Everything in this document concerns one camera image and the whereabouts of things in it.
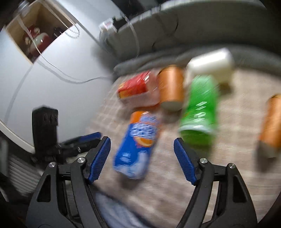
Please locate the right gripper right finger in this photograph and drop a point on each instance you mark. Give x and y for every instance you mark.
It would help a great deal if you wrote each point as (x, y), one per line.
(233, 205)

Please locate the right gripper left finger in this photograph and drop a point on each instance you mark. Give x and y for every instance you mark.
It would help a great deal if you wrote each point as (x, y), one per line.
(63, 196)

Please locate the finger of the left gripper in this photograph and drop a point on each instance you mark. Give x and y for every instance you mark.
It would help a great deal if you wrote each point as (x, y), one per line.
(81, 139)

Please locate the blue orange Arctic Ocean cup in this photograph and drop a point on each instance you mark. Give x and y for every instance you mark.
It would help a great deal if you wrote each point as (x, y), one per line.
(133, 156)

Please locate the small orange paper cup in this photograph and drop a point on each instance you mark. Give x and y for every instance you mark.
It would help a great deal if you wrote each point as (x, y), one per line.
(269, 140)

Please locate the red orange cut bottle cup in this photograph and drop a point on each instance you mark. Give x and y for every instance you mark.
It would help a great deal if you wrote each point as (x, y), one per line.
(139, 91)

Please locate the green tea cut bottle cup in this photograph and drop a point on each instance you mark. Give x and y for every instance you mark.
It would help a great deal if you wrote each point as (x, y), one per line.
(199, 121)

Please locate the brown paper cup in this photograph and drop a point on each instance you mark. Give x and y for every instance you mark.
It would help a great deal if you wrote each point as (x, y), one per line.
(170, 81)

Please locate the white plastic cup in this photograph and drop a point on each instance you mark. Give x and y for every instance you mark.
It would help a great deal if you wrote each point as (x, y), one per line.
(218, 63)

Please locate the plaid beige cushion cover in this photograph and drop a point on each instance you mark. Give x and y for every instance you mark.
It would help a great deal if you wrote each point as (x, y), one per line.
(176, 179)

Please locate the cardboard box with items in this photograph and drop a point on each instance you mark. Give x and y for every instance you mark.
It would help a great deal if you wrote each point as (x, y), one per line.
(36, 25)

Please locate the white power strip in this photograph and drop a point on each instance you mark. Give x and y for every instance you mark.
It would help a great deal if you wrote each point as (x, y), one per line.
(107, 25)

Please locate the grey sofa backrest cushion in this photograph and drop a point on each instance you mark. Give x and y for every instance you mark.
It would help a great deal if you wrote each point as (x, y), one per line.
(194, 23)

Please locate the grey rolled blanket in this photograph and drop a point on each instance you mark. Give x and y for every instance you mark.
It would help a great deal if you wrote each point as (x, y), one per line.
(243, 56)

